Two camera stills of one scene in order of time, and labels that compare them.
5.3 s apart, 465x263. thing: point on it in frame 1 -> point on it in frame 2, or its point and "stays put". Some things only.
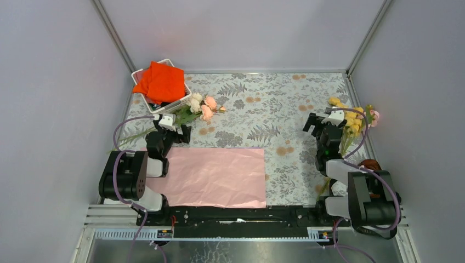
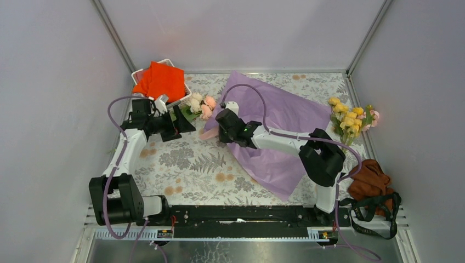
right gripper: (311, 121) -> (222, 138)
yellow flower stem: (353, 118) stays put
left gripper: (179, 138) -> (182, 124)
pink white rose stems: (204, 108) stays put
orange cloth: (162, 83) stays put
